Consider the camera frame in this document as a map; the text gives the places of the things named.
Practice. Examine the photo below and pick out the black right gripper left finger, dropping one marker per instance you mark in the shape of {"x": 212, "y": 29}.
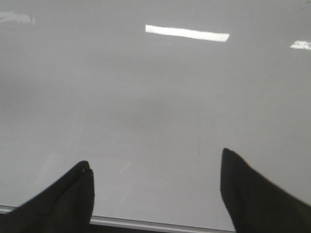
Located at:
{"x": 65, "y": 206}

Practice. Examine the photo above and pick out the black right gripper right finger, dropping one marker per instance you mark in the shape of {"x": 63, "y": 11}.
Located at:
{"x": 255, "y": 204}

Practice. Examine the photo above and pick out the white whiteboard with aluminium frame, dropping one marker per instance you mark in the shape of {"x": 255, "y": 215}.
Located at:
{"x": 150, "y": 92}

